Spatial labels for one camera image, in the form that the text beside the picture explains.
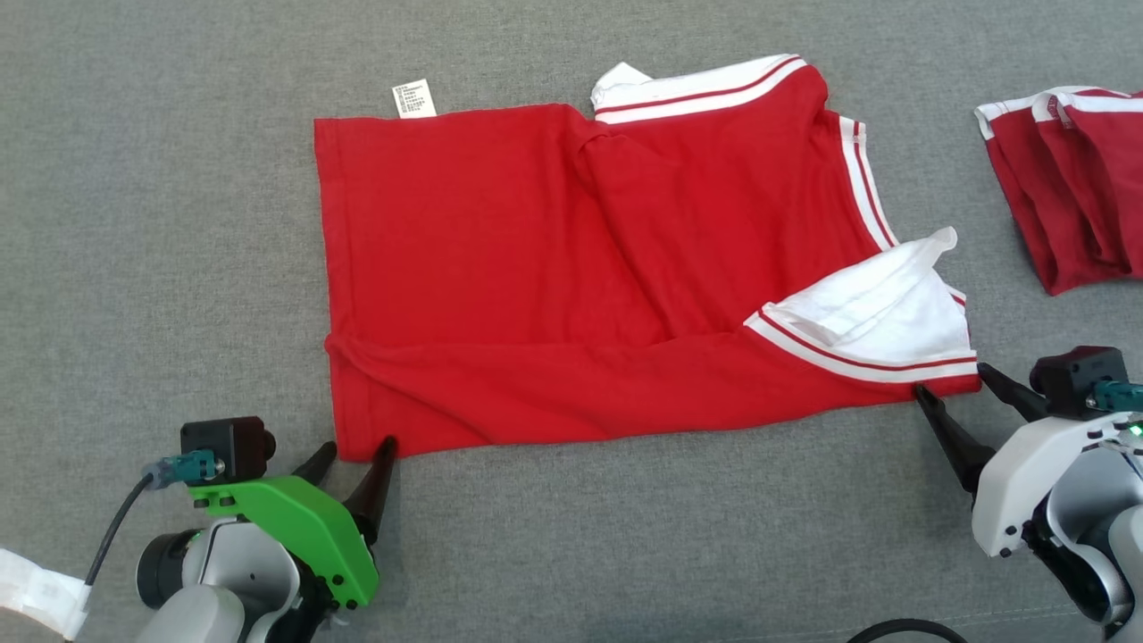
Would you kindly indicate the red basketball jersey white trim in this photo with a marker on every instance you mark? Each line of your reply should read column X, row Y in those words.
column 491, row 268

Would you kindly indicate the grey fabric sofa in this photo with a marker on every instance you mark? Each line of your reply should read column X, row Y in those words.
column 179, row 268

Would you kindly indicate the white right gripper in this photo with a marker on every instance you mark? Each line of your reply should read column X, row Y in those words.
column 1018, row 482

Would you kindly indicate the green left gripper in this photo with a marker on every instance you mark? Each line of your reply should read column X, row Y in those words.
column 304, row 527

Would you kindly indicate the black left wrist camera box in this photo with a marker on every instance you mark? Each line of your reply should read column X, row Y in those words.
column 228, row 446

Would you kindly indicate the white tape label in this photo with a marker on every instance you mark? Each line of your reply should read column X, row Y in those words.
column 40, row 589

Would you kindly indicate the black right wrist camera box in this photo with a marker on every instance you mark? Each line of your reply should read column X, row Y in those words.
column 1076, row 379

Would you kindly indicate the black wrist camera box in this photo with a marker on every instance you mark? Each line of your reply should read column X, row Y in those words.
column 1076, row 379
column 228, row 446

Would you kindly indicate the red shorts white hem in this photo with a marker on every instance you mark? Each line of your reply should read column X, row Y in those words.
column 1063, row 196

